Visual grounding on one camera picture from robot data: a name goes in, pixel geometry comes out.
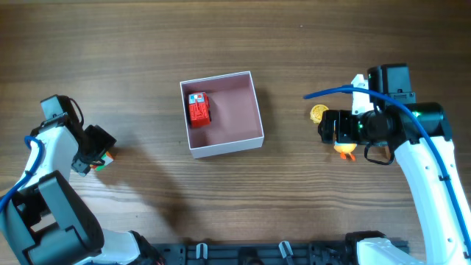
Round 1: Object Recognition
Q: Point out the left blue cable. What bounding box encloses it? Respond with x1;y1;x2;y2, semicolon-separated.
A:
0;135;46;214

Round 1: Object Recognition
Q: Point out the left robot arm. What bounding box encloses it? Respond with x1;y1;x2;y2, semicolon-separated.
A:
1;95;149;264

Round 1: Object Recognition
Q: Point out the blue cable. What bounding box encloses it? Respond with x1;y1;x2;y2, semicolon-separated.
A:
302;83;471;255
0;135;46;214

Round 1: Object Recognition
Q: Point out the small colourful puzzle cube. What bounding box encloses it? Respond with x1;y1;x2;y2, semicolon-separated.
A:
91;152;114;171

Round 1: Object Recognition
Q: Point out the orange duck toy blue hat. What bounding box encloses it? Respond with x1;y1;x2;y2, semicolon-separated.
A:
333;142;357;161

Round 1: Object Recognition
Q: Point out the yellow round ball toy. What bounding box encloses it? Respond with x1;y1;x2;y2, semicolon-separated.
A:
310;105;329;124

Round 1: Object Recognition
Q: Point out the white box pink interior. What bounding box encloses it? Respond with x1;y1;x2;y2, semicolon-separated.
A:
180;71;264;159

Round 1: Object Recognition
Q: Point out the red toy truck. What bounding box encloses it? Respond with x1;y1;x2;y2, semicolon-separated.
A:
188;92;211;129

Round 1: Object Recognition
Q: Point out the right blue cable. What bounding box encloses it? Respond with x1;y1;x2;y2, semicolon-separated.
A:
302;83;471;255

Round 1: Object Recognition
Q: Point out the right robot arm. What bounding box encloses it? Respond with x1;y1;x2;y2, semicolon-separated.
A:
311;63;470;264

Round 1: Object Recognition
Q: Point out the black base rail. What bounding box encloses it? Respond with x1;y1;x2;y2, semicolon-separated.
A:
154;241;358;265

